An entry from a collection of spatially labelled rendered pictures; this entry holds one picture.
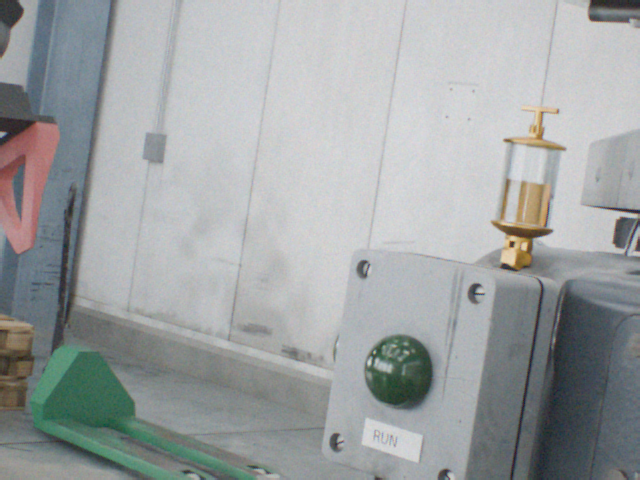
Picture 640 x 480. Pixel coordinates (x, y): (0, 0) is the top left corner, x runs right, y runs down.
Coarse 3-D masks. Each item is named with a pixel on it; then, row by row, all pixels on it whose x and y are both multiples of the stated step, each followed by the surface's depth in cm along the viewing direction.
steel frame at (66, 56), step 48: (48, 0) 913; (96, 0) 894; (48, 48) 919; (96, 48) 900; (48, 96) 918; (48, 192) 889; (48, 240) 895; (0, 288) 920; (48, 288) 901; (48, 336) 899
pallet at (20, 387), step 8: (0, 384) 636; (8, 384) 639; (16, 384) 642; (24, 384) 645; (0, 392) 638; (8, 392) 639; (16, 392) 643; (24, 392) 646; (0, 400) 638; (8, 400) 640; (16, 400) 643; (24, 400) 647; (0, 408) 638; (8, 408) 641; (16, 408) 644
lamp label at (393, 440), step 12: (372, 420) 54; (372, 432) 54; (384, 432) 53; (396, 432) 53; (408, 432) 52; (372, 444) 54; (384, 444) 53; (396, 444) 53; (408, 444) 52; (420, 444) 52; (408, 456) 52
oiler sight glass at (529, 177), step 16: (512, 144) 59; (512, 160) 59; (528, 160) 58; (544, 160) 58; (560, 160) 59; (512, 176) 59; (528, 176) 58; (544, 176) 58; (512, 192) 59; (528, 192) 58; (544, 192) 58; (496, 208) 60; (512, 208) 58; (528, 208) 58; (544, 208) 58; (528, 224) 58; (544, 224) 59
